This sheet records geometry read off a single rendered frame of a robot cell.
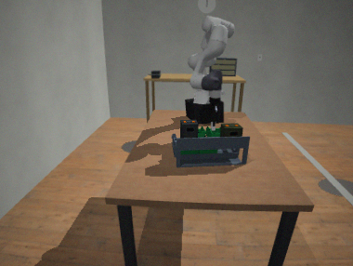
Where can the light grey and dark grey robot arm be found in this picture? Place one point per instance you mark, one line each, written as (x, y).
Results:
(209, 85)

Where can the grey shelf rack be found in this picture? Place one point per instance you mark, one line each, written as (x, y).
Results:
(227, 157)

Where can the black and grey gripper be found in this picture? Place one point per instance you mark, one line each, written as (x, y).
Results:
(214, 112)

